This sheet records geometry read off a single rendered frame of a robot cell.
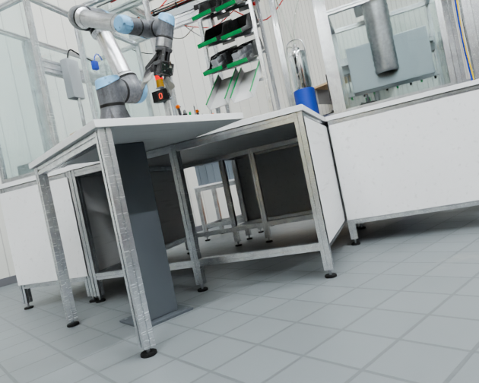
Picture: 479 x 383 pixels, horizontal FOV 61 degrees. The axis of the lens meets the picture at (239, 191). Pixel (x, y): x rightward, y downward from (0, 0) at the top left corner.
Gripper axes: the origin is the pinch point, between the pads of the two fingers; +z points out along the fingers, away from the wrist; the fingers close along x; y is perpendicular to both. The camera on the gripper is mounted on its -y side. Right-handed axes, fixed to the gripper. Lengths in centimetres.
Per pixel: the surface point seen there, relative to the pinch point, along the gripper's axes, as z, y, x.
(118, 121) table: 17.9, 29.3, -29.3
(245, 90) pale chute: -15, -6, 58
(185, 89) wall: -77, -349, 237
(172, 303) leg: 96, 12, 15
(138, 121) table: 16.3, 29.1, -21.6
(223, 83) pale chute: -20, -25, 58
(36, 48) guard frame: -30, -115, -24
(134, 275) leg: 72, 40, -22
